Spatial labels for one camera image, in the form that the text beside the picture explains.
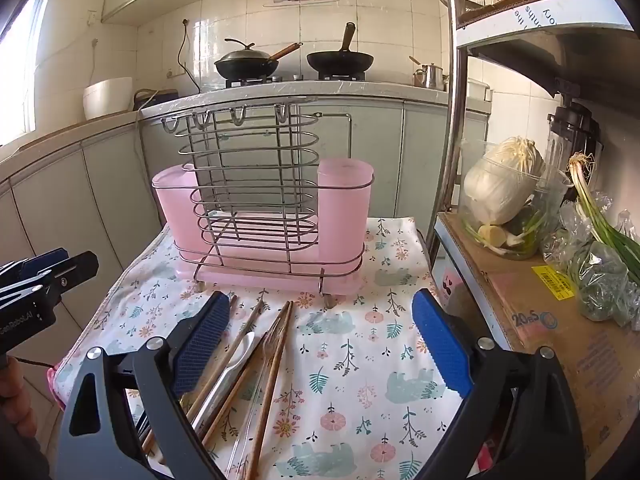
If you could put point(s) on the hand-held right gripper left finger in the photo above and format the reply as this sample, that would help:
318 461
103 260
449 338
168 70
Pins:
200 340

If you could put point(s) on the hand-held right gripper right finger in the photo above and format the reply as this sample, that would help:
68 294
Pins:
440 340

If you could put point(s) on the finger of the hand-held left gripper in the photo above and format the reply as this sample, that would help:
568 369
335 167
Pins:
45 260
77 267

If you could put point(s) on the white ceramic spoon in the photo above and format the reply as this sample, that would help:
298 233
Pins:
240 355

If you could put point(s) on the clear fork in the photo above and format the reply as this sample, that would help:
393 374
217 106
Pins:
240 435

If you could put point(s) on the pink plastic utensil container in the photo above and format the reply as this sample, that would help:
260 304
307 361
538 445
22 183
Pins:
340 210

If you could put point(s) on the person's left hand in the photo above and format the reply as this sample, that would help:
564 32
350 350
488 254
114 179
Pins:
12 395

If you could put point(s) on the grey kitchen base cabinet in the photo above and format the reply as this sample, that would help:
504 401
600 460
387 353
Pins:
90 185

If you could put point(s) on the floral printed tablecloth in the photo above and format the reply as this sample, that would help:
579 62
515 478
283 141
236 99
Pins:
350 320

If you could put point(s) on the pink plastic drip tray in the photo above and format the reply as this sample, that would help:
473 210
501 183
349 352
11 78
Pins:
280 282

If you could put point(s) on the cardboard box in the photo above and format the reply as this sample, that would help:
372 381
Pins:
545 320

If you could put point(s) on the ginger piece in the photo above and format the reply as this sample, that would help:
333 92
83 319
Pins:
491 236

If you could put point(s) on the clear plastic container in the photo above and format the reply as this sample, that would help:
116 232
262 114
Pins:
540 230

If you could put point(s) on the white basin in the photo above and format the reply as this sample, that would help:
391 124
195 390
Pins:
107 100

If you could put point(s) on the napa cabbage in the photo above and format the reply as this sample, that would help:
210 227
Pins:
500 180

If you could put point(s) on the plastic bag of greens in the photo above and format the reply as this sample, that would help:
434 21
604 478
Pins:
600 280

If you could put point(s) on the window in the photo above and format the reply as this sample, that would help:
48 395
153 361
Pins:
20 85

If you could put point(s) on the green onions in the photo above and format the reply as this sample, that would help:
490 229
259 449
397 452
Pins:
587 195

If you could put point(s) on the metal shelf rack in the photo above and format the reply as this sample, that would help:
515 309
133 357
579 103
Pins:
456 110

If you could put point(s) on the black blender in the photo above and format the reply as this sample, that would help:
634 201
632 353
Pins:
575 130

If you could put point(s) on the white plastic box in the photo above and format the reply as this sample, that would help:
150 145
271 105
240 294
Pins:
477 90

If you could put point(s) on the gas stove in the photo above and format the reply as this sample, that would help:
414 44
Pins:
250 81

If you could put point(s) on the steel kettle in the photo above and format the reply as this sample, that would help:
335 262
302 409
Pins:
432 76

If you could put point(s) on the black wok with lid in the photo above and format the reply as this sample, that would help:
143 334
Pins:
245 62

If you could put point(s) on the white printed board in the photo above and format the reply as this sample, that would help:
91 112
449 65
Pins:
550 15

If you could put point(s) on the wall power outlet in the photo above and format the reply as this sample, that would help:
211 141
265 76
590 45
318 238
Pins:
91 18

